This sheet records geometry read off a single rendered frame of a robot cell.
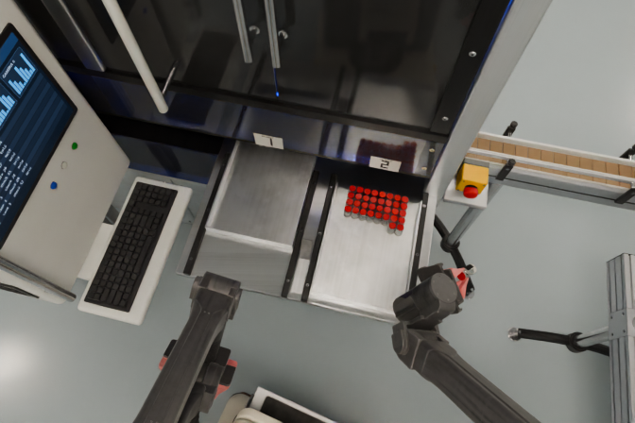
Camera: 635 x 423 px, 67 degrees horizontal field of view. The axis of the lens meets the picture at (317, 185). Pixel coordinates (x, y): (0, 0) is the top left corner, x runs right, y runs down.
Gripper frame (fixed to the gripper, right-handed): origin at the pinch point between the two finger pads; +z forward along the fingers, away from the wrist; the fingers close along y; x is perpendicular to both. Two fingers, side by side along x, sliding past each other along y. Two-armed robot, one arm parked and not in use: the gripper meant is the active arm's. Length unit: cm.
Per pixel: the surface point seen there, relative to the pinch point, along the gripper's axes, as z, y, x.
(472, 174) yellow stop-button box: 33.5, 18.8, 10.3
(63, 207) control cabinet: -54, 51, 72
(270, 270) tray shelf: -13, 15, 53
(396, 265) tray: 14.4, 2.7, 32.5
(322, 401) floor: 24, -47, 115
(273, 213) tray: -4, 30, 53
